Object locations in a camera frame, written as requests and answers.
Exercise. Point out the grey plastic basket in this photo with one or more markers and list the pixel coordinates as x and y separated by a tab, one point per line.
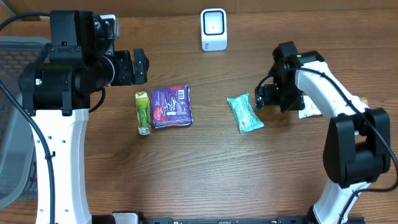
18	164

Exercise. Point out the green yellow snack packet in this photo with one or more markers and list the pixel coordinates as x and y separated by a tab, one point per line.
143	113

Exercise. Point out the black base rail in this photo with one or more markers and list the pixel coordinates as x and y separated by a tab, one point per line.
248	219

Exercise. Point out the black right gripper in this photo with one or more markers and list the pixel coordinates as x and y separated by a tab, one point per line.
272	93

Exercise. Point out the teal wipes packet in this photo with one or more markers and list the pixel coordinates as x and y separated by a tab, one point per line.
244	114

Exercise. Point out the purple pad package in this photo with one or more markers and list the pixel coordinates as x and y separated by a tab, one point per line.
171	107

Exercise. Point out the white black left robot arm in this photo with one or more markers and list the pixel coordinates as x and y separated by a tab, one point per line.
79	60

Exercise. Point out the white tube gold cap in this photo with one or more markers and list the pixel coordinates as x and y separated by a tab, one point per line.
309	110

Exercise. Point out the white barcode scanner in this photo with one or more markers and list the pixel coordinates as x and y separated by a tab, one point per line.
214	33

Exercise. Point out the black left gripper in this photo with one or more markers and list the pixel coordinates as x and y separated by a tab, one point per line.
140	66

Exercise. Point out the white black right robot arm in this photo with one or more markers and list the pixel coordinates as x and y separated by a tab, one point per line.
358	142

